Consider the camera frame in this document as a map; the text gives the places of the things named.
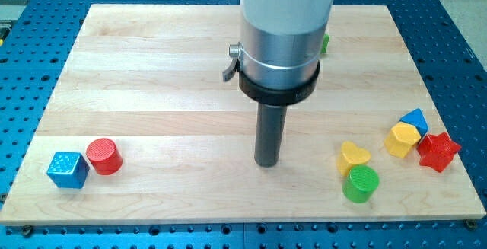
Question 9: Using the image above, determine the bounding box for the red cylinder block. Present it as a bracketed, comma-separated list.
[86, 138, 123, 175]

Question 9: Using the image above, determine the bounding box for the blue triangle block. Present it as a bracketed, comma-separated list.
[399, 108, 429, 137]

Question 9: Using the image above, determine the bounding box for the black clamp ring with lever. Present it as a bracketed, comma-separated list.
[222, 42, 321, 107]

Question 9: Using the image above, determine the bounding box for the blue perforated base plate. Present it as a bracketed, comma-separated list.
[1, 0, 486, 248]

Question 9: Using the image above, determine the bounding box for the green block behind arm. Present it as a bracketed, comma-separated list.
[320, 33, 330, 54]

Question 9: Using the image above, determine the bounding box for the yellow hexagon block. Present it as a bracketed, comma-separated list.
[384, 122, 421, 158]

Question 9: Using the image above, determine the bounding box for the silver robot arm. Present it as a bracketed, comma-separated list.
[240, 0, 333, 90]

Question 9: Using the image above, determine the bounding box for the yellow heart block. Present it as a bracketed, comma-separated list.
[336, 141, 371, 176]

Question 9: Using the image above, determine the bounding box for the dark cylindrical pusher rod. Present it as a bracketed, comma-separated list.
[254, 104, 287, 168]

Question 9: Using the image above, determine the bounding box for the green cylinder block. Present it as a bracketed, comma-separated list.
[342, 165, 380, 203]

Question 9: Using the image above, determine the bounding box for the light wooden board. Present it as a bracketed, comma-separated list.
[1, 5, 485, 225]

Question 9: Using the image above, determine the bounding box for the red star block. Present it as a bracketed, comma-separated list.
[417, 132, 462, 173]

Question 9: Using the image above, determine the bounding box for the blue cube block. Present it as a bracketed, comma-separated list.
[46, 152, 90, 189]

